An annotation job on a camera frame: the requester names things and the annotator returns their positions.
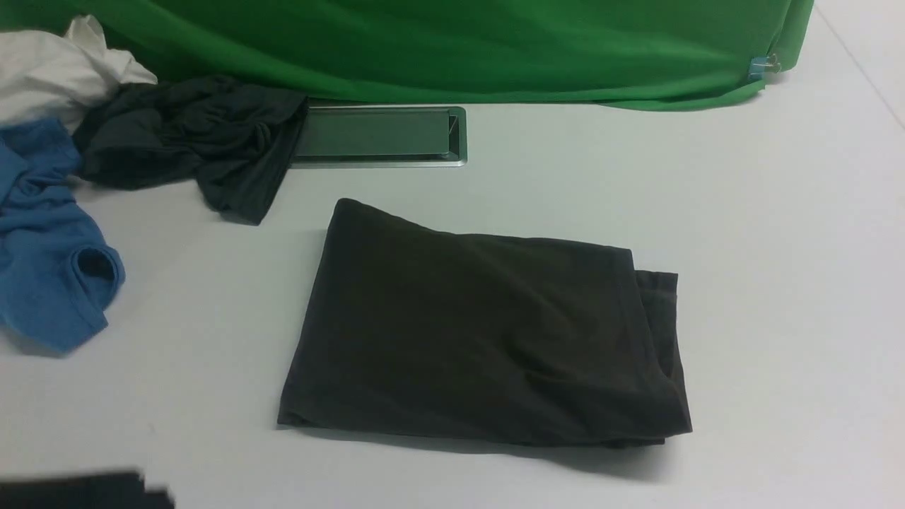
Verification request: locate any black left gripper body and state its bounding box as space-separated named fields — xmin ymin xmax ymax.
xmin=1 ymin=471 xmax=175 ymax=508

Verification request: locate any dark gray long-sleeve shirt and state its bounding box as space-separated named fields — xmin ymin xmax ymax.
xmin=277 ymin=199 xmax=693 ymax=447

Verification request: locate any blue crumpled shirt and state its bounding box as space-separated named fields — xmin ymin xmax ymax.
xmin=1 ymin=118 xmax=125 ymax=355

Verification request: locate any dark teal crumpled shirt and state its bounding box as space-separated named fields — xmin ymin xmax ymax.
xmin=72 ymin=76 xmax=308 ymax=225

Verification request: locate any white crumpled shirt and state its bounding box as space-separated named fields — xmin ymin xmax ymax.
xmin=1 ymin=14 xmax=158 ymax=132

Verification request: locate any green backdrop cloth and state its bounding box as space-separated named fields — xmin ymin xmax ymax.
xmin=2 ymin=1 xmax=814 ymax=112

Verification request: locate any blue binder clip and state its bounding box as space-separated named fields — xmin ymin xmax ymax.
xmin=747 ymin=54 xmax=782 ymax=81

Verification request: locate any metal table cable hatch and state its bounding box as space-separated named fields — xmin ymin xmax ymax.
xmin=291 ymin=105 xmax=468 ymax=168

